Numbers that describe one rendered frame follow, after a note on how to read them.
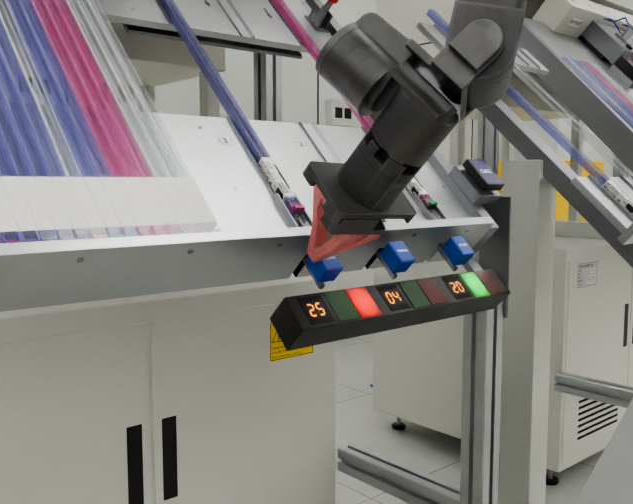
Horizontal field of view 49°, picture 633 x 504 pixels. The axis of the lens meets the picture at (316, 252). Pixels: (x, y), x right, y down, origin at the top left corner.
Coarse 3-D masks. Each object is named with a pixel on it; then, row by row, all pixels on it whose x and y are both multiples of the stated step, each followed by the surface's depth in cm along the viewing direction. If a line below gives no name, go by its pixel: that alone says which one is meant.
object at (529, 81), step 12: (516, 72) 118; (528, 84) 116; (540, 96) 115; (552, 108) 113; (564, 108) 113; (564, 120) 112; (576, 120) 112; (588, 132) 110; (600, 144) 108; (612, 156) 107; (624, 168) 106
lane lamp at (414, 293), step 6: (402, 282) 77; (408, 282) 77; (414, 282) 78; (402, 288) 76; (408, 288) 76; (414, 288) 77; (420, 288) 78; (408, 294) 76; (414, 294) 76; (420, 294) 77; (414, 300) 76; (420, 300) 76; (426, 300) 77; (414, 306) 75; (420, 306) 75
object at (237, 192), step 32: (192, 128) 76; (224, 128) 79; (256, 128) 82; (288, 128) 85; (320, 128) 89; (352, 128) 93; (192, 160) 72; (224, 160) 74; (288, 160) 80; (320, 160) 84; (224, 192) 71; (256, 192) 73; (448, 192) 94; (224, 224) 67; (256, 224) 70; (288, 224) 72
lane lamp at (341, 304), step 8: (328, 296) 69; (336, 296) 70; (344, 296) 70; (336, 304) 69; (344, 304) 69; (352, 304) 70; (336, 312) 68; (344, 312) 69; (352, 312) 69; (344, 320) 68
